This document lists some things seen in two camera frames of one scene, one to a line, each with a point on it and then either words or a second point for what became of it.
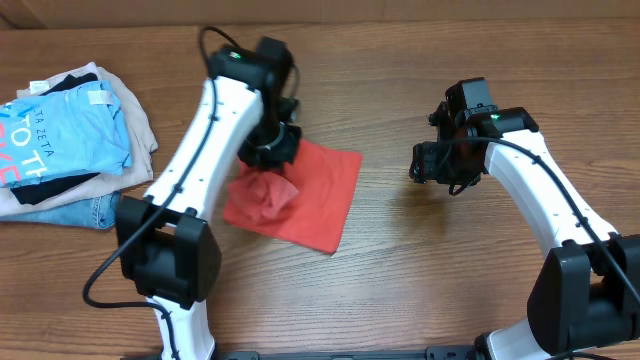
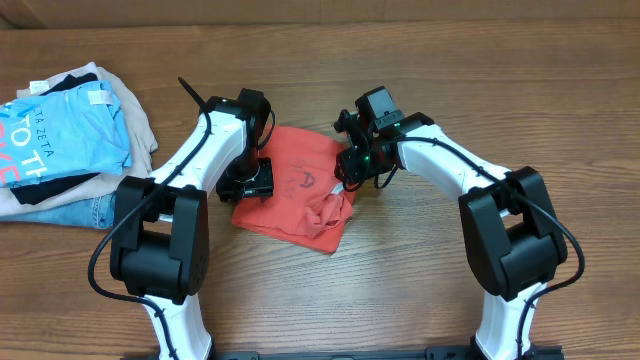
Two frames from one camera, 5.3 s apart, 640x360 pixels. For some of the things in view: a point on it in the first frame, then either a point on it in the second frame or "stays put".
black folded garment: x=25 y=195 stays put
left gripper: x=274 y=160 to x=264 y=187
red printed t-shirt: x=306 y=201 stays put
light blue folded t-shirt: x=79 y=130 stays put
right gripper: x=425 y=169 to x=347 y=165
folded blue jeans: x=99 y=212 stays put
